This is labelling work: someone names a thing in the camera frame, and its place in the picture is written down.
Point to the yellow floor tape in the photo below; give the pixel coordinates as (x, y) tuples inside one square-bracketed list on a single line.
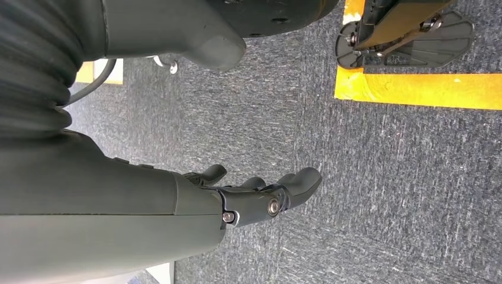
[(113, 72), (412, 90)]

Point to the black robot foot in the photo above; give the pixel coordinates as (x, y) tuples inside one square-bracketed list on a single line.
[(412, 43)]

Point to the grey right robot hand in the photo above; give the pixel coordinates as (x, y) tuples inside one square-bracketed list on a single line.
[(98, 219)]

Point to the black robot leg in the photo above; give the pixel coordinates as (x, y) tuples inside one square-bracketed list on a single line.
[(282, 15)]

